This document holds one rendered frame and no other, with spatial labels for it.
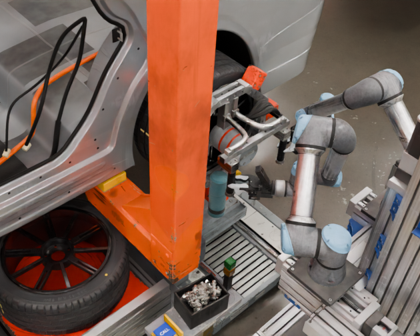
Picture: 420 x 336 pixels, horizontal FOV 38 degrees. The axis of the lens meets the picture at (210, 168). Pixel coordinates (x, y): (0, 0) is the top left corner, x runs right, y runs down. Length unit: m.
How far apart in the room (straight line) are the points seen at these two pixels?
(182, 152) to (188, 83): 0.30
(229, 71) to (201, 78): 0.80
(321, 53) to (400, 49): 0.70
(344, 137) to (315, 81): 2.56
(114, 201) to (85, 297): 0.46
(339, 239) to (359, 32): 3.49
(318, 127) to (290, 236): 0.42
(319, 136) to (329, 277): 0.55
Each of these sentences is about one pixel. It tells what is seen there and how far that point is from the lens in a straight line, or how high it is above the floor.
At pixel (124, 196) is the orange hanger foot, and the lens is 2.86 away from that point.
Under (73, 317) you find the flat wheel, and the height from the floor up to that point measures 0.40.
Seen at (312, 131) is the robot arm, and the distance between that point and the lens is 2.30.
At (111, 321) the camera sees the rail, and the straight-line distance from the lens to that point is 2.80.
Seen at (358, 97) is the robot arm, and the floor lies 1.24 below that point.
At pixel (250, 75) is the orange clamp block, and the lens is 2.84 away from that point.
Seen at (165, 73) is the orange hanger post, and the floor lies 1.62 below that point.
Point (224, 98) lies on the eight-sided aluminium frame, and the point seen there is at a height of 1.12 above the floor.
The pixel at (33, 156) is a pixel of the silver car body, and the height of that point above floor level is 0.79.
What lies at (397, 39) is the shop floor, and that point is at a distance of 5.62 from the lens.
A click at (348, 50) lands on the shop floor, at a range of 5.31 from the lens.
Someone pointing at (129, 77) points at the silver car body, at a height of 1.25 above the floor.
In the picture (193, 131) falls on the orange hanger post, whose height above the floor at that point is 1.38.
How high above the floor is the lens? 2.77
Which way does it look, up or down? 44 degrees down
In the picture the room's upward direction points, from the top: 5 degrees clockwise
